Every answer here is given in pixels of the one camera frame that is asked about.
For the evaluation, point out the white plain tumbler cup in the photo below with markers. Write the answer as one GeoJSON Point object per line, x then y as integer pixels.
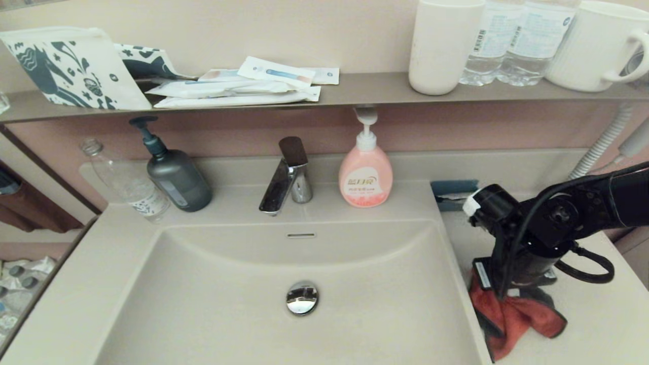
{"type": "Point", "coordinates": [442, 45]}

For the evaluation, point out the small white teal-print pouch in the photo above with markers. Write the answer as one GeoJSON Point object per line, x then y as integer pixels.
{"type": "Point", "coordinates": [147, 63]}

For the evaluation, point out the chrome faucet with brown lever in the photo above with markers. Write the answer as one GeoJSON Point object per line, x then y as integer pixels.
{"type": "Point", "coordinates": [284, 182]}

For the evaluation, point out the large white teal-print pouch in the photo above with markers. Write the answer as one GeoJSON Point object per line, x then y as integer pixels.
{"type": "Point", "coordinates": [62, 67]}

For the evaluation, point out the long white sealed packet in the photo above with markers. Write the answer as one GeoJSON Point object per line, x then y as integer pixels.
{"type": "Point", "coordinates": [244, 100]}
{"type": "Point", "coordinates": [219, 89]}

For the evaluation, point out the pink hand soap pump bottle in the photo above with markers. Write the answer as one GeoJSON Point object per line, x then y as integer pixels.
{"type": "Point", "coordinates": [365, 177]}

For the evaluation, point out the silver packet in tray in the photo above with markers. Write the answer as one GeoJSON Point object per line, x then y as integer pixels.
{"type": "Point", "coordinates": [448, 198]}

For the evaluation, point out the clear empty plastic bottle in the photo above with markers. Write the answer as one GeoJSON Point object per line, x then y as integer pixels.
{"type": "Point", "coordinates": [131, 187]}

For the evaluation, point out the chrome drain stopper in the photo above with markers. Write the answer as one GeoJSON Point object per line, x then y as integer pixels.
{"type": "Point", "coordinates": [301, 298]}

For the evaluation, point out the grey wall shelf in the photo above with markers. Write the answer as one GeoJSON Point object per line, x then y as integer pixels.
{"type": "Point", "coordinates": [365, 91]}

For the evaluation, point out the small white sachet with logo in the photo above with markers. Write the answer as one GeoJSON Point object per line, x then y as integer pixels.
{"type": "Point", "coordinates": [328, 76]}

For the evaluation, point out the white ribbed mug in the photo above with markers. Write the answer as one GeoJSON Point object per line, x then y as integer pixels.
{"type": "Point", "coordinates": [589, 45]}

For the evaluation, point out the brown hanging towel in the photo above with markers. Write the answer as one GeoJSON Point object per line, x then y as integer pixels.
{"type": "Point", "coordinates": [30, 213]}

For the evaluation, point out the white packet with pink print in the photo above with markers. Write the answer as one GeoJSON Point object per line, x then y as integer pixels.
{"type": "Point", "coordinates": [219, 76]}

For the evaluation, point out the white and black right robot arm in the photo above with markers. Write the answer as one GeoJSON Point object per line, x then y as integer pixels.
{"type": "Point", "coordinates": [568, 213]}

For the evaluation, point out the blue soap tray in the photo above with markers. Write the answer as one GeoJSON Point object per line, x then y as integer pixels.
{"type": "Point", "coordinates": [448, 186]}

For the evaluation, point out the dark grey pump bottle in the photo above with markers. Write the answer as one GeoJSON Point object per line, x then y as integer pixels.
{"type": "Point", "coordinates": [177, 180]}

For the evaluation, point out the clear glass cup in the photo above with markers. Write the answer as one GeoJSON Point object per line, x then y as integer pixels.
{"type": "Point", "coordinates": [3, 103]}

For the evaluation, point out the white toothbrush packet blue print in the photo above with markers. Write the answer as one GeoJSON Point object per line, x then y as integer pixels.
{"type": "Point", "coordinates": [277, 73]}

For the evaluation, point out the clear water bottle white label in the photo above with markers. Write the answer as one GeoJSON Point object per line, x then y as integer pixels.
{"type": "Point", "coordinates": [539, 35]}
{"type": "Point", "coordinates": [494, 35]}

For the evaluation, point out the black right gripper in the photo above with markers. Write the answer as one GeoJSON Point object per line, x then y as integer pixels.
{"type": "Point", "coordinates": [512, 274]}

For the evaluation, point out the beige sink basin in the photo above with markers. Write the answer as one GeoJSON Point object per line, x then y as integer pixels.
{"type": "Point", "coordinates": [228, 304]}

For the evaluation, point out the shrink-wrapped water bottle pack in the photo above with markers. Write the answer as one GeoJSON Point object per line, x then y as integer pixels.
{"type": "Point", "coordinates": [25, 284]}

